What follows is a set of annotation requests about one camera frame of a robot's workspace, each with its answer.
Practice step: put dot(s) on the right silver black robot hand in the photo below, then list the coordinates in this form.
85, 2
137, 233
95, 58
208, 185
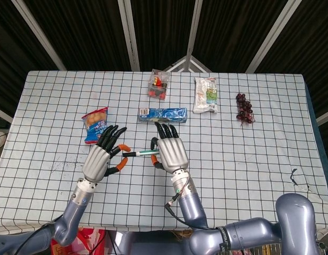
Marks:
173, 152

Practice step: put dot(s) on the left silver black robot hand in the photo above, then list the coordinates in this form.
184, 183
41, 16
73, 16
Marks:
96, 163

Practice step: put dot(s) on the white green marker body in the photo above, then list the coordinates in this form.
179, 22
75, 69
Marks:
147, 152

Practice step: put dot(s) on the black marker cap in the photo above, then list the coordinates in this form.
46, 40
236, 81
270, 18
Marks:
129, 154

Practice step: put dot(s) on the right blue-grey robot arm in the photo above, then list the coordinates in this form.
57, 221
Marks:
246, 233

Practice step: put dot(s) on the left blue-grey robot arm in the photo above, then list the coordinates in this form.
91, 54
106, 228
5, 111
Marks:
70, 215

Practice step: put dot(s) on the blue red snack bag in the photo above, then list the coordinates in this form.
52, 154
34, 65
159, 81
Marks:
96, 125

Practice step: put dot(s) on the blue cookie box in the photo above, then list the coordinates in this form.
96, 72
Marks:
166, 114

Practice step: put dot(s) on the white checkered tablecloth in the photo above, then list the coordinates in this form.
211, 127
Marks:
233, 159

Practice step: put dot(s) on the white snack packet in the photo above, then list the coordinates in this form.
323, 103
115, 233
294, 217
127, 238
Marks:
203, 98

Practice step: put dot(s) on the red black toy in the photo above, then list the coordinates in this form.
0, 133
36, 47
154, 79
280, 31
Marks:
157, 89

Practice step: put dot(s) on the red plastic bag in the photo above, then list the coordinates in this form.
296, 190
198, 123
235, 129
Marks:
86, 239

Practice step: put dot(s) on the clear plastic box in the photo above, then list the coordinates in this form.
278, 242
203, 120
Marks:
159, 75

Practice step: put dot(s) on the purple grape bunch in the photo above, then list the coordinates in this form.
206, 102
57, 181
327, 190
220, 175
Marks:
244, 109

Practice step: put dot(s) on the grey robot torso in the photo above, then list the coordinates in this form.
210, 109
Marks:
142, 243

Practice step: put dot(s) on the white triangular frame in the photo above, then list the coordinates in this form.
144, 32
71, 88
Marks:
179, 63

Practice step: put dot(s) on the white frame post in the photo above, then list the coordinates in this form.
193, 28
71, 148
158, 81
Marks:
195, 26
129, 34
3, 114
271, 35
326, 115
38, 35

